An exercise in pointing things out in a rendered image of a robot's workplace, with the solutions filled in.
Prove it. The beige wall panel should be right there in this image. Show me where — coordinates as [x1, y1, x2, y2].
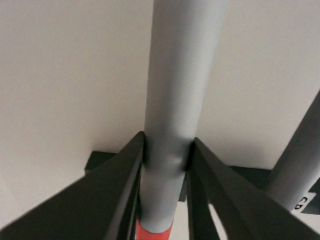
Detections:
[0, 0, 320, 228]

